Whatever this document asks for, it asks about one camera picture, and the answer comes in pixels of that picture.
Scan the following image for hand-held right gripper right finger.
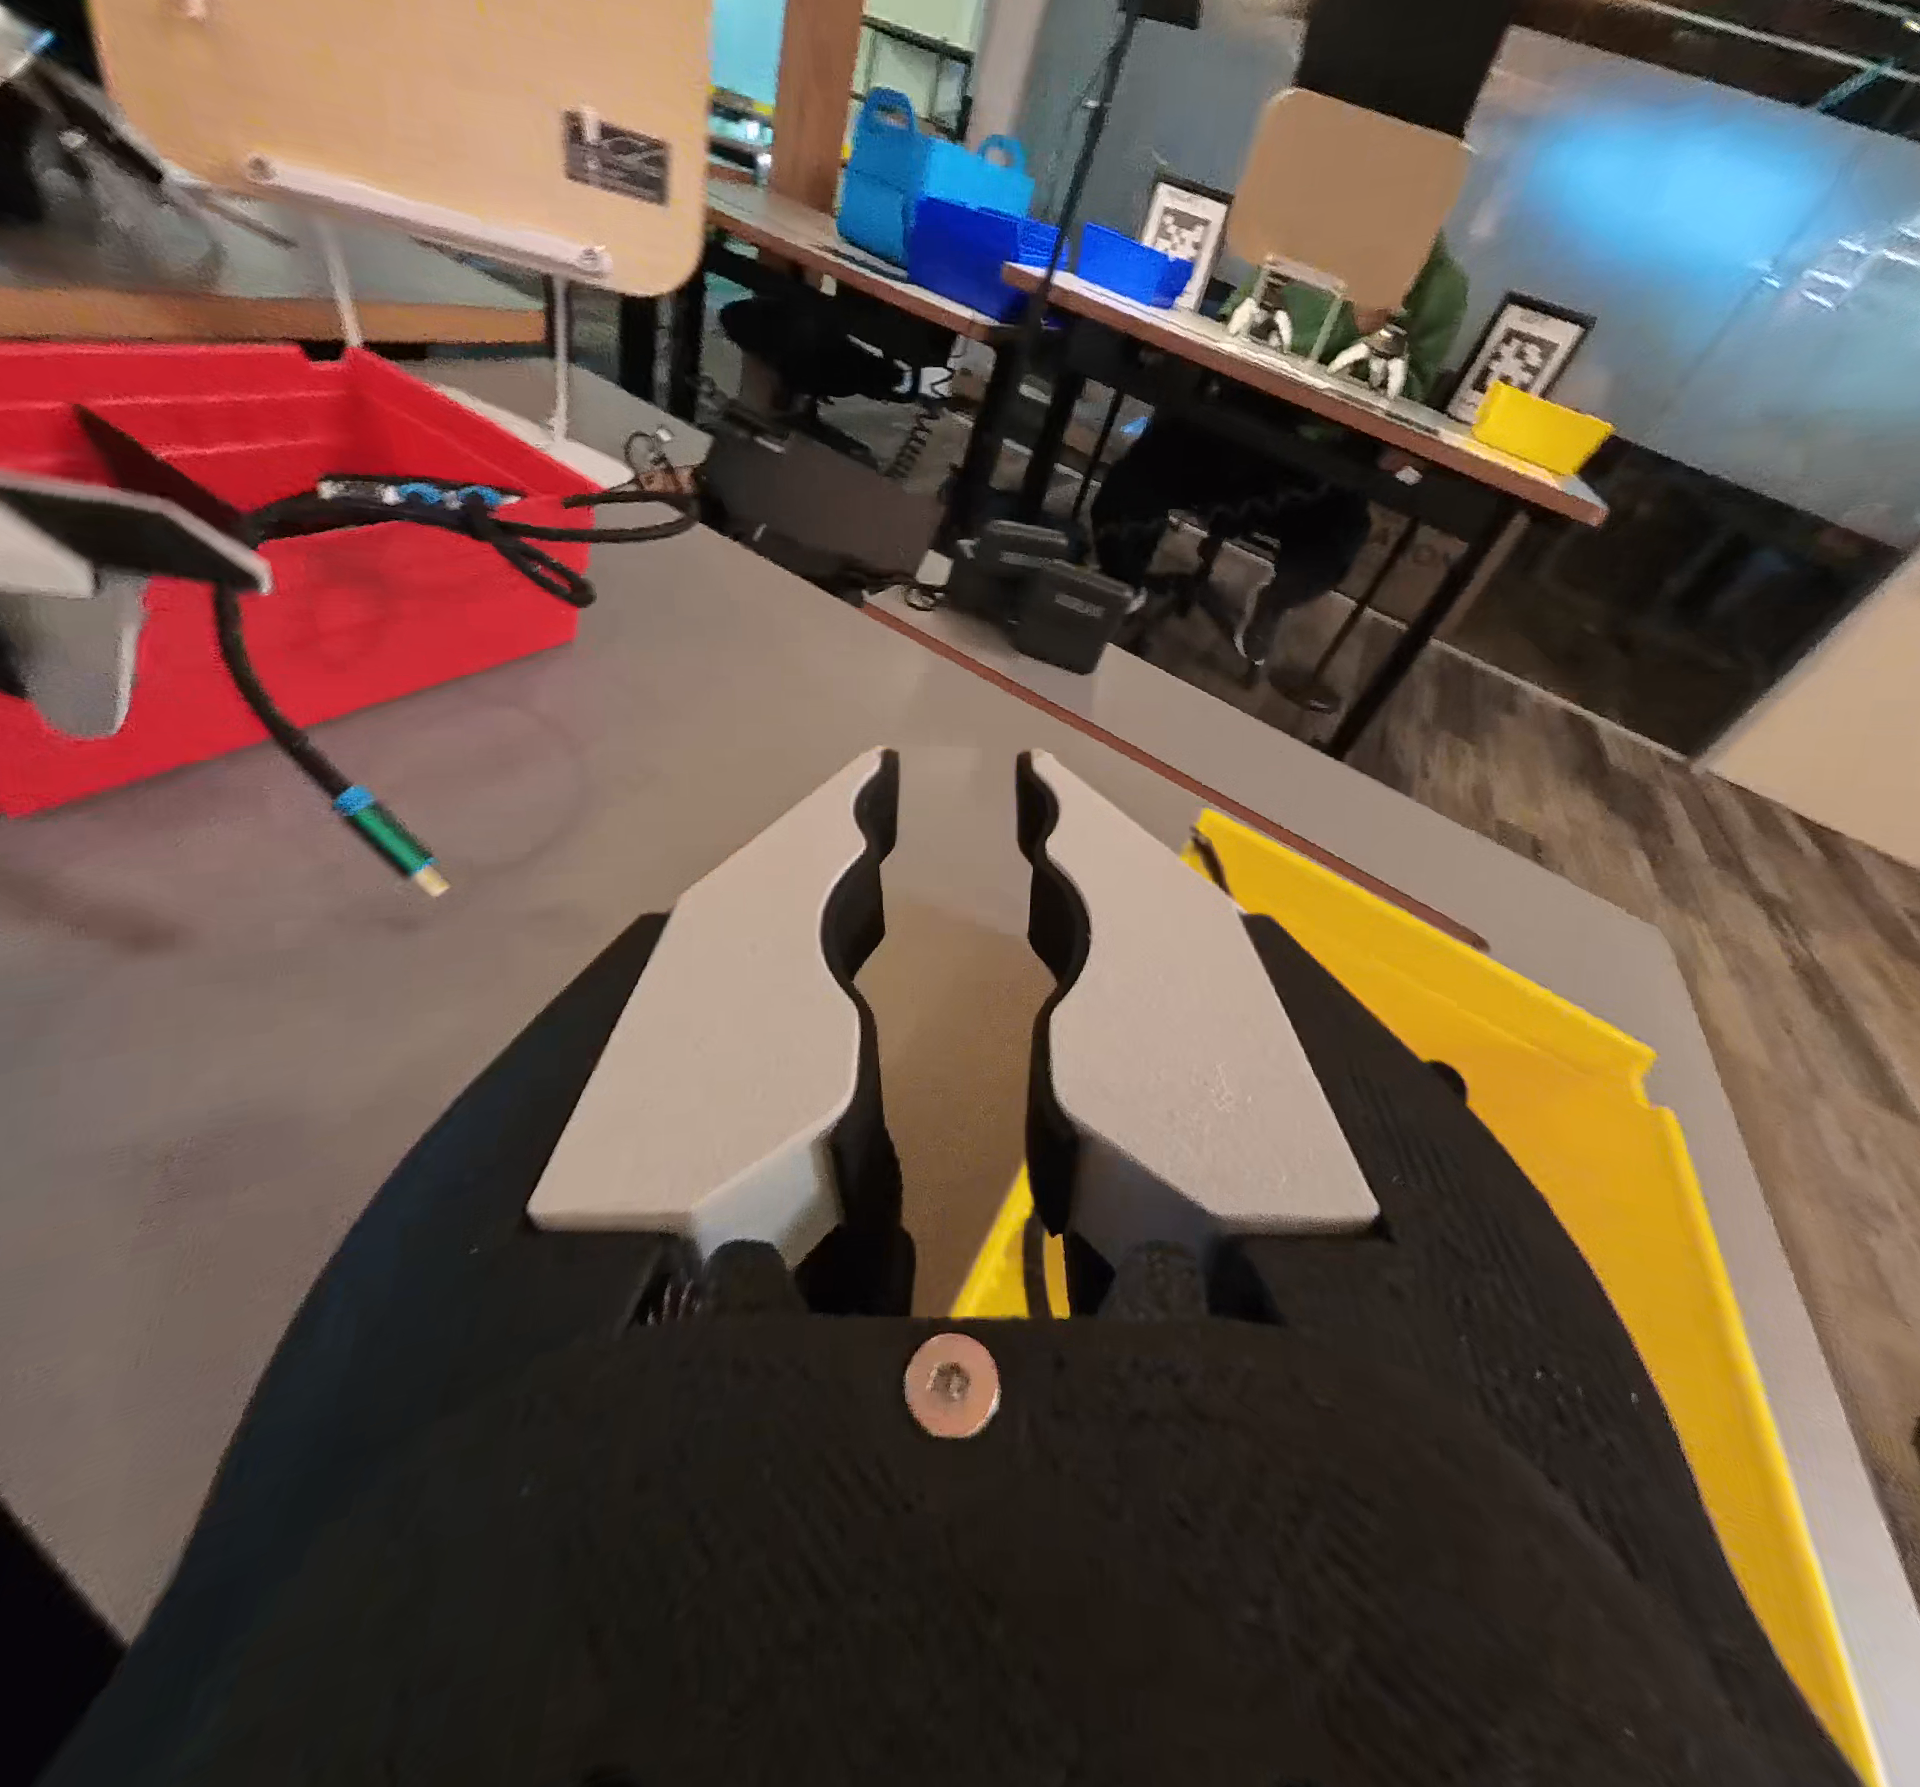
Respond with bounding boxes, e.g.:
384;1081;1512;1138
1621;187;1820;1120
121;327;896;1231
1012;753;1384;1260

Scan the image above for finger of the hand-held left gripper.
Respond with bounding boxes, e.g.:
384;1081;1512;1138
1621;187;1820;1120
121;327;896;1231
0;474;275;738

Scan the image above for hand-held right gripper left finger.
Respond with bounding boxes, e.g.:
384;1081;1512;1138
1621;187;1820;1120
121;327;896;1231
526;743;906;1264

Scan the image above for red plastic bin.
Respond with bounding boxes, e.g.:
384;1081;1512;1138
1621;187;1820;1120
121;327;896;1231
0;341;605;818

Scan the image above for dark grey usb hub adapter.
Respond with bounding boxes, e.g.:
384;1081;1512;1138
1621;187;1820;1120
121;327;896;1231
312;474;521;513

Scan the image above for black usb cable green plug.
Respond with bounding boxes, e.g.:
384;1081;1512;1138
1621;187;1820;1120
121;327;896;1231
210;494;448;900

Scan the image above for black hdmi cable green plugs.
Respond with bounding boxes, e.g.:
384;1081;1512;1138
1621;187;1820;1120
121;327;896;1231
476;430;701;607

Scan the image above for black bin divider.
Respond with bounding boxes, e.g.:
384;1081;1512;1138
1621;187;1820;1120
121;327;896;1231
70;407;253;535

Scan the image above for wood edged table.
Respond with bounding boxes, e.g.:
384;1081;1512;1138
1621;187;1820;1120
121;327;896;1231
0;218;550;349
701;175;1080;498
1000;260;1607;759

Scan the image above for black equipment case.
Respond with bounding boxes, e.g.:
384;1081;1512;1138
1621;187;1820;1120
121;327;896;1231
941;513;1145;679

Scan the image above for dark grey floor case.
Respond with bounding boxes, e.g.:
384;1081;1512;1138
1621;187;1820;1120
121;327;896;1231
701;430;961;576

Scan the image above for wooden board on white stand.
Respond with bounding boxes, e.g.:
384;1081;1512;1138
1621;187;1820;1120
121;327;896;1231
58;0;718;489

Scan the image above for small yellow plastic bin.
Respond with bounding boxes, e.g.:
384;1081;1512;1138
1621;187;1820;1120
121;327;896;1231
1476;384;1619;478

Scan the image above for black office chair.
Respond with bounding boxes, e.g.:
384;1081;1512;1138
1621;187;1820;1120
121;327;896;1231
718;296;961;474

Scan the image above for black framed marker sign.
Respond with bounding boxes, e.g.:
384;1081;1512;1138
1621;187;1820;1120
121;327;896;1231
1135;175;1234;303
1443;293;1596;430

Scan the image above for dark blue plastic bin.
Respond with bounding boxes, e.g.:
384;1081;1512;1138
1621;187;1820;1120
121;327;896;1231
906;193;1073;326
1073;218;1199;314

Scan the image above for wooden pillar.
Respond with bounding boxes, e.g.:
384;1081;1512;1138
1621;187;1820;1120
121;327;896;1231
768;0;890;218

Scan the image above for black monitor panel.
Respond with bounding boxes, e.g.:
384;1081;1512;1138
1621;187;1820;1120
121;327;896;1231
1293;0;1533;145

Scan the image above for light blue handled tote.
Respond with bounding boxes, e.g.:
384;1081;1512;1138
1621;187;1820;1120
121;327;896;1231
838;88;1041;267

